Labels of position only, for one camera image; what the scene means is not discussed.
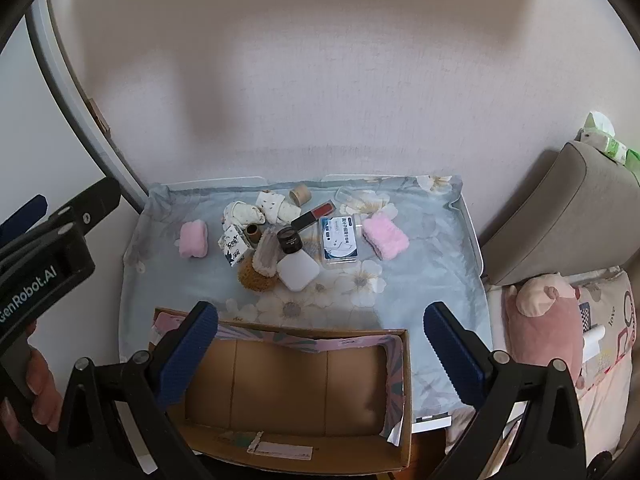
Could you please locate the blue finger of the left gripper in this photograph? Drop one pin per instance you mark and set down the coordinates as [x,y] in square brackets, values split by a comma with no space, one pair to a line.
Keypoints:
[24,218]

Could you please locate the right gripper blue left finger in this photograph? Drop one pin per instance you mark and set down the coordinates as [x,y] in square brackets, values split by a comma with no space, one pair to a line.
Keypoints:
[180,351]

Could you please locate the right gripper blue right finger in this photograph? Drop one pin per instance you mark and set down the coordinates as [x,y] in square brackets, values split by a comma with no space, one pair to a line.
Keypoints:
[462,354]

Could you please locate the white speckled sock roll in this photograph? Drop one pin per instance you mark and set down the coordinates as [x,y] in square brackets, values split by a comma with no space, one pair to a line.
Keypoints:
[241,215]
[276,208]

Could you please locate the red and black lipstick box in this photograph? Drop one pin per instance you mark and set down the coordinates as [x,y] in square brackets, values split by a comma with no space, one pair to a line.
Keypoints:
[309,218]

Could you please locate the person's left hand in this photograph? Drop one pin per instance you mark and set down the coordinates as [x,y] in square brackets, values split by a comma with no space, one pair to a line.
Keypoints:
[47,406]

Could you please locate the pink plush pig toy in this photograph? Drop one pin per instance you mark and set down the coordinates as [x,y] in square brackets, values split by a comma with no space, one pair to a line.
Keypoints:
[543,323]

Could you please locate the small pink plush pad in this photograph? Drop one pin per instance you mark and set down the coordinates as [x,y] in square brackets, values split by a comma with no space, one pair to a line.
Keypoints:
[193,239]

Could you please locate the cardboard box with floral lining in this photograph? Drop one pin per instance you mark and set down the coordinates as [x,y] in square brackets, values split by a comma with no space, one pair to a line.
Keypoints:
[301,400]

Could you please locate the white ink-painting tissue pack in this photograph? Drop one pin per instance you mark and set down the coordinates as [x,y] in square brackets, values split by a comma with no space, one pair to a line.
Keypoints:
[234,245]

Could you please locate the white square case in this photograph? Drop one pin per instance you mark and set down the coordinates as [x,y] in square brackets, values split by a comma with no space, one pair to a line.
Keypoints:
[298,270]

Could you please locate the black cosmetic jar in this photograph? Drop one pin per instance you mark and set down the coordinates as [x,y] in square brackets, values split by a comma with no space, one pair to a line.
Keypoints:
[289,240]

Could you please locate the large pink plush pad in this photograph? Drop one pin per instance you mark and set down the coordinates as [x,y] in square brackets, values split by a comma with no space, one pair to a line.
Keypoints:
[386,239]

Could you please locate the floral light blue tablecloth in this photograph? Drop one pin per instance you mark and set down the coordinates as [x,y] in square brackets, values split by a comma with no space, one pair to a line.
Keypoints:
[362,254]

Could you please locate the short cardboard tape roll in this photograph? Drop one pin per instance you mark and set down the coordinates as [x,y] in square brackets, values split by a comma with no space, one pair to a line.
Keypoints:
[300,194]

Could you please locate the beige sofa cushion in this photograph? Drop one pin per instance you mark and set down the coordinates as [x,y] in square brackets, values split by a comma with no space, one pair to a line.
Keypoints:
[582,216]

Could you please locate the green white tissue pack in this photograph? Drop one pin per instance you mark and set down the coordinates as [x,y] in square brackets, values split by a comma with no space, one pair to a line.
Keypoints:
[598,132]

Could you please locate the white door frame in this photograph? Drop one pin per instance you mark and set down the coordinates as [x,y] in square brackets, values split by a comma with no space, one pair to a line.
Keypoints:
[74,105]

